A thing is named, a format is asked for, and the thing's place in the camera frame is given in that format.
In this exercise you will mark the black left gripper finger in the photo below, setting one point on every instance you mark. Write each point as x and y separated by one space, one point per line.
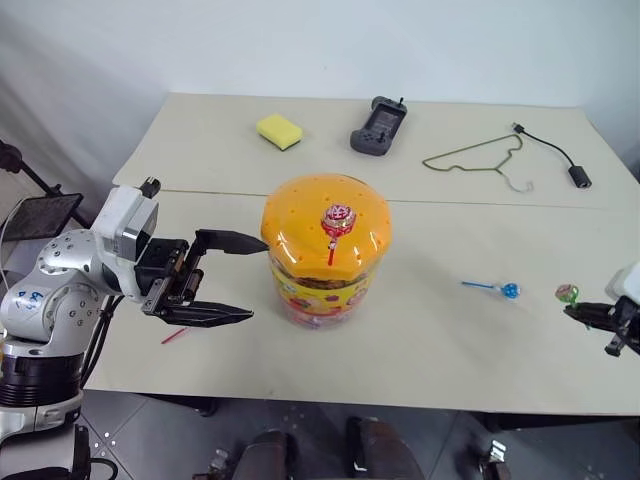
232 242
210 315

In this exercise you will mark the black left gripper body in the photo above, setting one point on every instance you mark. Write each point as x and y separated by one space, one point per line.
162 267

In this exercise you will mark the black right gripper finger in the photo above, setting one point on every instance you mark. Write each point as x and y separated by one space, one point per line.
587 309
597 322

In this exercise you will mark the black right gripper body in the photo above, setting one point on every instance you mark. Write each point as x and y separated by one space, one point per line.
627 320

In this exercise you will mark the green lollipop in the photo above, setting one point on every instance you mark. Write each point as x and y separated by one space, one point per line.
566 293

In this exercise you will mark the orange perforated jar lid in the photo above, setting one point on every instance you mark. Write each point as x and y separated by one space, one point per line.
300 225

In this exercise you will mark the clear plastic lollipop jar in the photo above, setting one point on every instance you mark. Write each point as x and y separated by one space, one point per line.
320 300

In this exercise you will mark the red stick lollipop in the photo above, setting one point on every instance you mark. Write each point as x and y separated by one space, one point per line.
172 337

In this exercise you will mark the blue wrapped lollipop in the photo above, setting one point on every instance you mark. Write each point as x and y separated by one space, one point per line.
510 291

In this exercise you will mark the red wrapped lollipop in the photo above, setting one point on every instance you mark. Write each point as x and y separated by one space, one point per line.
337 220

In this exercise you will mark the yellow sponge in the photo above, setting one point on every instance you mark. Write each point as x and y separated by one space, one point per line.
278 129

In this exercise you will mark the black tablet screen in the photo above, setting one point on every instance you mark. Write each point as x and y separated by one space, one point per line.
42 216

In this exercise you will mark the black tripod stand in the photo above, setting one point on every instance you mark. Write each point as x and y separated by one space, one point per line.
30 172

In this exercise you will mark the dark grey handheld controller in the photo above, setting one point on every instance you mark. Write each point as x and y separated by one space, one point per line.
377 127

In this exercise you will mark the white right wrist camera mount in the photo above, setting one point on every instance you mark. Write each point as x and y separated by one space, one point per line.
627 282

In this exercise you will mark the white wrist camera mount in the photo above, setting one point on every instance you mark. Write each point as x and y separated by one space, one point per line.
117 220
627 282

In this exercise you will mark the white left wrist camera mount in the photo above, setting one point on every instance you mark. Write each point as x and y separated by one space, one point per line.
117 220

